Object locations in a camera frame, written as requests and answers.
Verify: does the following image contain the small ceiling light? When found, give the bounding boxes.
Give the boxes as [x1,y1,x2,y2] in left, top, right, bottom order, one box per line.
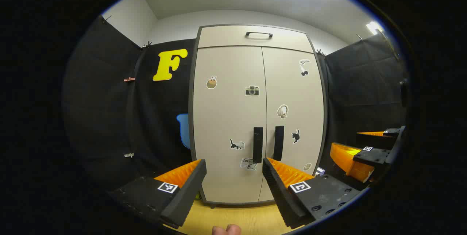
[366,21,384,35]

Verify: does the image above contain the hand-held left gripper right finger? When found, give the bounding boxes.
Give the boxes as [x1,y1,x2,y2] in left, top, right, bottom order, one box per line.
[262,157,370,229]

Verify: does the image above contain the beige door with headphone sticker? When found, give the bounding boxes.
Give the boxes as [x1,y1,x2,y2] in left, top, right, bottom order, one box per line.
[258,47,325,203]

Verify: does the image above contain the black top panel handle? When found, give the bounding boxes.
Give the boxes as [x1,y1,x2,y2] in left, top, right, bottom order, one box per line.
[245,31,273,39]

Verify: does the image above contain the beige door with camera sticker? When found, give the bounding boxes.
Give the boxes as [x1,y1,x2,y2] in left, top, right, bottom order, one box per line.
[192,46,267,203]

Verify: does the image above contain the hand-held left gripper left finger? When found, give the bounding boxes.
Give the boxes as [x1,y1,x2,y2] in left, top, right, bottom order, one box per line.
[109,159,207,229]

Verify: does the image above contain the beige cabinet top panel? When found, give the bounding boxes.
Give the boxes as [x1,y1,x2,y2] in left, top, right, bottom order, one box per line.
[197,26,314,54]

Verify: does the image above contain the black backdrop cloth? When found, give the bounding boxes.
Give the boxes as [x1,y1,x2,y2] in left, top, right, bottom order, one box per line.
[63,14,408,210]

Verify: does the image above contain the beige double-door shoe cabinet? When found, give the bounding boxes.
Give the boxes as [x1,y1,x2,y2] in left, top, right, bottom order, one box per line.
[189,24,328,208]

